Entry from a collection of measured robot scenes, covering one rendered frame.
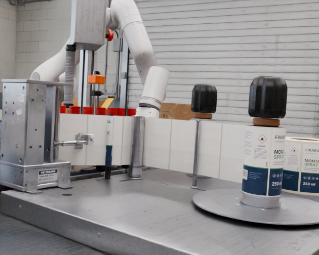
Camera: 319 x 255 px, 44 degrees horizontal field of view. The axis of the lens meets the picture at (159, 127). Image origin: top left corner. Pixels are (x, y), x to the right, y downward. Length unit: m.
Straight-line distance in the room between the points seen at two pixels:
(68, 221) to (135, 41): 0.92
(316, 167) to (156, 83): 0.66
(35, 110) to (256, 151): 0.52
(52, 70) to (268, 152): 1.20
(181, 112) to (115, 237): 1.31
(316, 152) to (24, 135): 0.76
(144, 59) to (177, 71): 4.53
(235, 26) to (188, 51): 0.79
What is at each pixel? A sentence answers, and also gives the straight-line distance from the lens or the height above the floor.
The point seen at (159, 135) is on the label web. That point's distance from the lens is 1.15.
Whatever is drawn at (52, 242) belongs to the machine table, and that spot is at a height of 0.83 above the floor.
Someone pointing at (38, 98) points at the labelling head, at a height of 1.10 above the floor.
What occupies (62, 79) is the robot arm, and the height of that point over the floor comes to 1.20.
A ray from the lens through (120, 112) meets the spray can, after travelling 1.38.
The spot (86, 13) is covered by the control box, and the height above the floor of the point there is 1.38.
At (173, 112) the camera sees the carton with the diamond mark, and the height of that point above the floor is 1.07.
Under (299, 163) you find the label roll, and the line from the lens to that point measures 1.15.
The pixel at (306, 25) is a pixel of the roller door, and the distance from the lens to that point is 5.66.
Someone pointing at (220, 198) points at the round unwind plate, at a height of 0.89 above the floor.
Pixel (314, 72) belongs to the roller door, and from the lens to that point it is 5.55.
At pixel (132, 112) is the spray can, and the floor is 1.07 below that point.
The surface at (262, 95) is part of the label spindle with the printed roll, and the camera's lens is 0.89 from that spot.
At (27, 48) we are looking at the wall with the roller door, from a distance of 8.17.
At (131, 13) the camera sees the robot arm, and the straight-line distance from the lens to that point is 1.62.
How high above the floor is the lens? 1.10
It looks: 3 degrees down
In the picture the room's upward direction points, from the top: 3 degrees clockwise
